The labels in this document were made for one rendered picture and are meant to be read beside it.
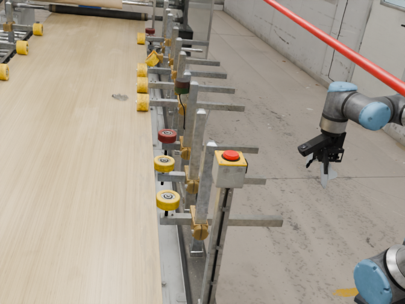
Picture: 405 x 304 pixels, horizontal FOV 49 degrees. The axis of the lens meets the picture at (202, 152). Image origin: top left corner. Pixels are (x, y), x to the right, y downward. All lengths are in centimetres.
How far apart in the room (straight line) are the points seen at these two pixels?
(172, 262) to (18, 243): 59
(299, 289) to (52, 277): 169
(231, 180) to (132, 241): 37
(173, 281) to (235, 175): 62
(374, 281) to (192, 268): 58
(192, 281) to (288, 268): 132
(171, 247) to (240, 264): 100
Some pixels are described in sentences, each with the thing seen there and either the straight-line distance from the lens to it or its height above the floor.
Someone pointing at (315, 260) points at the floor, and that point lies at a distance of 288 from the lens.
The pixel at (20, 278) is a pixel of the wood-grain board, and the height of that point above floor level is 90.
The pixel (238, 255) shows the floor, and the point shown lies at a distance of 275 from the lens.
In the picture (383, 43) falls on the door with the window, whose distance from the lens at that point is 529.
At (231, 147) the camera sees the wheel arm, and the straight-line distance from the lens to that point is 200.
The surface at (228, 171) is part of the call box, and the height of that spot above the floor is 120.
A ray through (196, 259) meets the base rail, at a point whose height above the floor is 70.
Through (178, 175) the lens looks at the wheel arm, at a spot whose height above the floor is 85.
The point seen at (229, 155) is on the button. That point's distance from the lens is 110.
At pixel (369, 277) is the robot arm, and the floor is 81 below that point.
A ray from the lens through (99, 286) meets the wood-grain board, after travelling 119.
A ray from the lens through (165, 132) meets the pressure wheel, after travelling 195.
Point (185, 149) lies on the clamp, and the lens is 190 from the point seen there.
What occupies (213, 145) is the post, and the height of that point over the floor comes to 113.
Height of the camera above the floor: 172
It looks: 27 degrees down
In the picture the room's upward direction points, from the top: 8 degrees clockwise
